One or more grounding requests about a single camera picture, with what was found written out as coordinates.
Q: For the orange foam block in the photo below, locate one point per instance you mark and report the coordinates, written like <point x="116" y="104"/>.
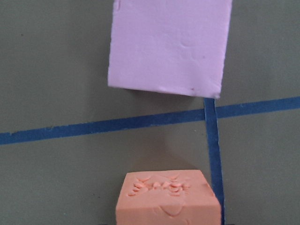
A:
<point x="173" y="197"/>

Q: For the pink foam block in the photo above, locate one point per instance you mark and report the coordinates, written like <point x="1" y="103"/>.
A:
<point x="169" y="46"/>

